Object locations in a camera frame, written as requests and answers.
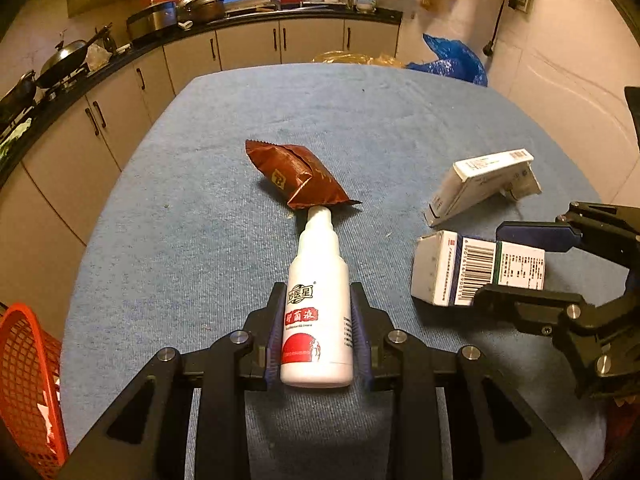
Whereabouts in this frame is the white green medicine box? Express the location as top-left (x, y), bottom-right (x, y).
top-left (411, 231), bottom-right (546, 307)

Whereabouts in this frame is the red brown snack bag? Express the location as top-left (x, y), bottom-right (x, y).
top-left (245, 140), bottom-right (359, 210)

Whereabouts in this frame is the dark cooking pot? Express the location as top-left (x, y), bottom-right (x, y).
top-left (177, 0), bottom-right (226, 24)

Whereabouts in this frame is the white spray bottle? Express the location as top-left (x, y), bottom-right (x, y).
top-left (280, 206), bottom-right (354, 389)

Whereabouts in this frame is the silver rice cooker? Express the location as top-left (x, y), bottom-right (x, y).
top-left (126, 1), bottom-right (178, 44)

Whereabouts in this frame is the long white medicine box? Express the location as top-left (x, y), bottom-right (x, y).
top-left (424, 148), bottom-right (542, 226)

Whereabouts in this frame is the yellow plastic bag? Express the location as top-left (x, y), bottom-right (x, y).
top-left (311, 51), bottom-right (406, 68)

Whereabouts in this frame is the green rag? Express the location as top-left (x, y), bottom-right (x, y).
top-left (0, 118), bottom-right (32, 160)

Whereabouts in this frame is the black power cable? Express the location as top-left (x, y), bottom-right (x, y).
top-left (482, 0), bottom-right (509, 58)

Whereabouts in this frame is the black wok with lid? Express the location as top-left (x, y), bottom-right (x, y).
top-left (36, 23), bottom-right (112, 89)

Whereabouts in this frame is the blue tablecloth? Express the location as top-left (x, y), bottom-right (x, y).
top-left (60, 64), bottom-right (606, 479)

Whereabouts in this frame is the red plastic basket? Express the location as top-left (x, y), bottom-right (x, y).
top-left (1, 304), bottom-right (68, 479)

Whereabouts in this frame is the blue plastic bag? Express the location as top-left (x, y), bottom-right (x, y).
top-left (406, 34), bottom-right (488, 87)

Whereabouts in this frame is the black frying pan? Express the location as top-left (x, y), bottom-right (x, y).
top-left (0, 70), bottom-right (37, 130)

